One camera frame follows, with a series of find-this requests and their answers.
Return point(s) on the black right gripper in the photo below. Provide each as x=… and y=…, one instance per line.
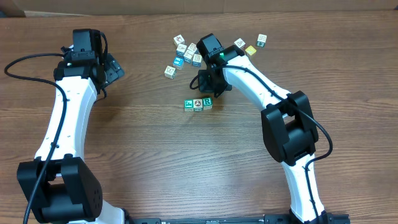
x=206, y=87

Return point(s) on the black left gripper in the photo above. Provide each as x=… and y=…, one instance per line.
x=113, y=69

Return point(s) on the wooden block green R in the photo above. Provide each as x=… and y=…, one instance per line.
x=207, y=103

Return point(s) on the wooden block soccer ball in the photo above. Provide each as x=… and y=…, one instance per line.
x=198, y=104

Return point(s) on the wooden block green letter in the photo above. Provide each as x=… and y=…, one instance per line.
x=188, y=105

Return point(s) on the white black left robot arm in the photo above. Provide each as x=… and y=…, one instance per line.
x=58, y=185

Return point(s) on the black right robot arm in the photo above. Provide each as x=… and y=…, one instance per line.
x=289, y=129

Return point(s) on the wooden block blue letter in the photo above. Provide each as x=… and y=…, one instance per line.
x=196, y=60

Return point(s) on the wooden block blue edge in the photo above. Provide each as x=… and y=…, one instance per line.
x=193, y=47

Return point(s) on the blue top wooden block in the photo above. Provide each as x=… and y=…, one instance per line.
x=178, y=63

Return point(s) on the wooden block tan drawing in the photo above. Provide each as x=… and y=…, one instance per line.
x=170, y=72

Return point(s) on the wooden block blue side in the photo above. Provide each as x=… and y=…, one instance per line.
x=181, y=49

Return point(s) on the wooden block red side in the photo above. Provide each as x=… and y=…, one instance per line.
x=240, y=43

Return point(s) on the yellow top wooden block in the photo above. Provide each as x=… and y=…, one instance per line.
x=250, y=51

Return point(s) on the wooden block red picture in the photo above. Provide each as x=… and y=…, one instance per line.
x=178, y=40

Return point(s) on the wooden block green four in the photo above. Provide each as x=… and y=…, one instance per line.
x=261, y=40

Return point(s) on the brown cardboard backdrop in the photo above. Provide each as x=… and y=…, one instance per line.
x=20, y=8

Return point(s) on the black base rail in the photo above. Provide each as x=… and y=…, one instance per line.
x=217, y=221

